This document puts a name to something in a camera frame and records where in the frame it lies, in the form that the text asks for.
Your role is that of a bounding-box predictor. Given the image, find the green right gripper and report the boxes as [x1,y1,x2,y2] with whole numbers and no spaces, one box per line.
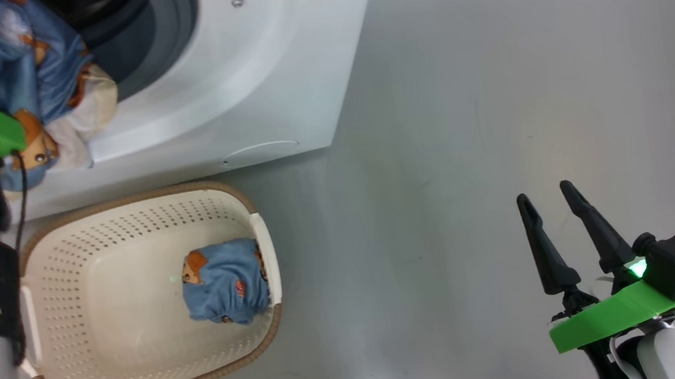
[513,169,675,359]

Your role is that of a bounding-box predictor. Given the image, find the large blue bear-print garment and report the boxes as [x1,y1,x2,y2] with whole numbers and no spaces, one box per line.
[0,0,126,193]

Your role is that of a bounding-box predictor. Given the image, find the small blue bear-print garment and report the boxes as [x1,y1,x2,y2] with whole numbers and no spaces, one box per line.
[178,237,274,330]

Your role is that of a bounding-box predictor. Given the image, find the grey rubber door gasket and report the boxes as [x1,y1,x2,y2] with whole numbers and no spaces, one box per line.
[75,0,208,107]

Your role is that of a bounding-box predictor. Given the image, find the cream perforated laundry basket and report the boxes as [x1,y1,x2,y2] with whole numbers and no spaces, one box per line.
[6,174,291,379]

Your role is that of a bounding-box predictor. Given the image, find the white front-load washing machine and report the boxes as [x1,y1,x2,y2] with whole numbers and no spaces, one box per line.
[0,0,398,222]

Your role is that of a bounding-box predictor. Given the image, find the round white filter cover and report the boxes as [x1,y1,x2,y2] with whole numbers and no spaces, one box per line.
[221,139,302,168]

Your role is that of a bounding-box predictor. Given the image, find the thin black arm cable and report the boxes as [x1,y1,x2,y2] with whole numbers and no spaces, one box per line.
[2,150,36,259]

